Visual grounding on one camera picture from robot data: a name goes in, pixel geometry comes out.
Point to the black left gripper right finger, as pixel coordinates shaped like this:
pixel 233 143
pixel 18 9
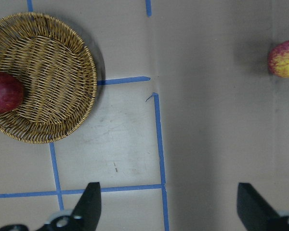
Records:
pixel 255 213

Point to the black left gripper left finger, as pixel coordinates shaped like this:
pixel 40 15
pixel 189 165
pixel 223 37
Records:
pixel 84 217

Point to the red yellow apple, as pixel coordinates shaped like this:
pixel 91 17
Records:
pixel 278 60

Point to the woven wicker basket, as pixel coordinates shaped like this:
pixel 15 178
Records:
pixel 58 72

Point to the red apple in basket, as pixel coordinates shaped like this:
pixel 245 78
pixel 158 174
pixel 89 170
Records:
pixel 11 92

